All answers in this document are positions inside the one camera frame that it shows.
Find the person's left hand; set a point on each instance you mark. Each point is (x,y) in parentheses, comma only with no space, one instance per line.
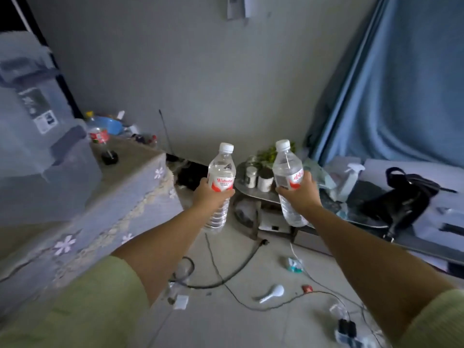
(206,199)

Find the person's right hand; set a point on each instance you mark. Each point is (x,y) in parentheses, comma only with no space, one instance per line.
(302,197)

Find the person's left thumb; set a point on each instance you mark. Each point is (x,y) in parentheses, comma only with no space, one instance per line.
(224,196)

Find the person's right thumb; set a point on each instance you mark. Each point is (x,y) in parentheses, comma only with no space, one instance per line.
(283,192)

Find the clear water bottle red label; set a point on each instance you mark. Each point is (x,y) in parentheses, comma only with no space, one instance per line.
(222,170)
(287,166)

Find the person's left forearm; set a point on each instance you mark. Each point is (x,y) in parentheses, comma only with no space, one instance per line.
(163,246)

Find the person's right forearm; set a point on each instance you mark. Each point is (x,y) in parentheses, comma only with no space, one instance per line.
(369,264)

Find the white cup dark lid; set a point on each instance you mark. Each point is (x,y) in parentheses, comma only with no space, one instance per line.
(265,181)

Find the low glass-top table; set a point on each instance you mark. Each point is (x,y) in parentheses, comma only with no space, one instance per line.
(261,210)

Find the small white jar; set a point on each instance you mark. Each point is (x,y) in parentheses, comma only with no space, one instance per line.
(251,176)

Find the green plant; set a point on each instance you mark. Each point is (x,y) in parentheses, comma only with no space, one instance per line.
(270,154)

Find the white spray bottle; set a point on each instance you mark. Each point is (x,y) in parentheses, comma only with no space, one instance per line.
(350,181)

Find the teal packet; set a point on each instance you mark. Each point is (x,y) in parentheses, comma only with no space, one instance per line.
(295,265)

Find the thin black antenna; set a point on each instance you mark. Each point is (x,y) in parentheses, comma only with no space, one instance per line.
(166,132)

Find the small red object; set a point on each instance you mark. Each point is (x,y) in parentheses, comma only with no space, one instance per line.
(307,289)

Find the white spoon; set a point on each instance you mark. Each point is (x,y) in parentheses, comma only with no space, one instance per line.
(273,292)

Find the grey flowered tablecloth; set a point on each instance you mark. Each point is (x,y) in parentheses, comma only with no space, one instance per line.
(119,199)

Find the white paper scrap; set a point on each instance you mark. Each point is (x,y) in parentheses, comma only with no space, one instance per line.
(181,302)

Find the black bag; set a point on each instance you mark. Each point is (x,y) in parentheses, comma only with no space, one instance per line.
(402,202)

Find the small black round object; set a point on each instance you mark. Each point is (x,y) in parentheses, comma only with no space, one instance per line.
(110,157)

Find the blue bowl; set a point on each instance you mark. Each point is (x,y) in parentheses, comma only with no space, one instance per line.
(108,125)

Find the yellow-capped bottle red label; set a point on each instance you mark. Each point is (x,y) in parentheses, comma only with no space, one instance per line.
(97,133)

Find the white power strip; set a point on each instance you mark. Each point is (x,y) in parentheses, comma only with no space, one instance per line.
(348,335)

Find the blue curtain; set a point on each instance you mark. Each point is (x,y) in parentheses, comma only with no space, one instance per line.
(406,83)

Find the light green left sleeve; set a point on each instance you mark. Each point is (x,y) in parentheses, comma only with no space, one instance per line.
(83,308)

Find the light green sleeve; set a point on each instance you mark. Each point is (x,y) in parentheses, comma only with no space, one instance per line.
(435,322)
(83,308)

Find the grey covered appliance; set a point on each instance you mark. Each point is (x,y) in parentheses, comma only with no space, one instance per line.
(40,141)

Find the light green right sleeve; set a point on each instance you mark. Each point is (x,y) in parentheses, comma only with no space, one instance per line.
(435,322)

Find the white wall fixture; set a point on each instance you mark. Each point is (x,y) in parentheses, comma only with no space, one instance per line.
(237,6)

